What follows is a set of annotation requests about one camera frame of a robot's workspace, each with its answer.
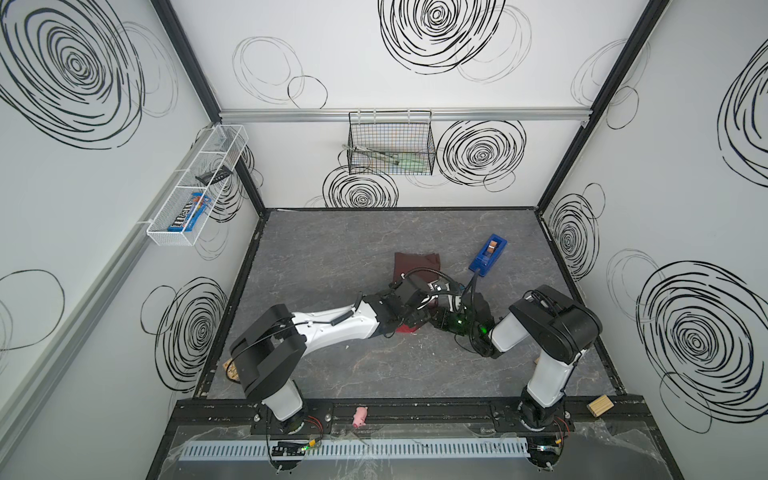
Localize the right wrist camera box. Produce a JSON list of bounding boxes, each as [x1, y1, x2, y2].
[[429, 280, 465, 304]]

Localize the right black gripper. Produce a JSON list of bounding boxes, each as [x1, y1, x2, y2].
[[426, 307, 478, 341]]

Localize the white wire wall shelf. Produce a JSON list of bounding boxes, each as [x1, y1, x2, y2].
[[146, 124, 248, 247]]

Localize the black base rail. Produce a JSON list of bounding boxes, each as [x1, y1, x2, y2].
[[170, 395, 655, 436]]

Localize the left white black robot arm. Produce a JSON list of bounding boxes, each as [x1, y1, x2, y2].
[[230, 286, 429, 425]]

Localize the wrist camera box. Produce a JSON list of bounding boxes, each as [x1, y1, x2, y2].
[[429, 280, 465, 304], [395, 276, 433, 309]]

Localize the black wire wall basket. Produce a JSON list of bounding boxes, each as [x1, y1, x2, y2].
[[344, 109, 437, 176]]

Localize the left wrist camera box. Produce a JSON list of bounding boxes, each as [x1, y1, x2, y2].
[[395, 276, 433, 309]]

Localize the green item in basket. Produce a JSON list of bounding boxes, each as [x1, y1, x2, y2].
[[395, 152, 432, 175]]

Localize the blue tape dispenser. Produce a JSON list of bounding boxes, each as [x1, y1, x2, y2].
[[469, 234, 508, 277]]

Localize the grey slotted cable duct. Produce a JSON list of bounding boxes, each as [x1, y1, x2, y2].
[[178, 437, 530, 461]]

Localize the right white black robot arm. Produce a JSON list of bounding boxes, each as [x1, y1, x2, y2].
[[425, 278, 603, 431]]

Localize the red wrapping paper sheet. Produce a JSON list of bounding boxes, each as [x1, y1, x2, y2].
[[392, 251, 442, 335]]

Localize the blue candy packet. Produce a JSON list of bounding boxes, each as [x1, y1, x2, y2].
[[167, 193, 210, 233]]

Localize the metal tongs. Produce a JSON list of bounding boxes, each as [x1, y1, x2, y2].
[[342, 144, 400, 165]]

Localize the wooden stamped tile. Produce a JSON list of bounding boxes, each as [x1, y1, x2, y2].
[[222, 359, 240, 384]]

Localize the small pink pig figure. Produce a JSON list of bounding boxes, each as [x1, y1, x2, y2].
[[352, 406, 368, 429]]

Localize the small wooden block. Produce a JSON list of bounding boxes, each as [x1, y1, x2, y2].
[[587, 395, 615, 418]]

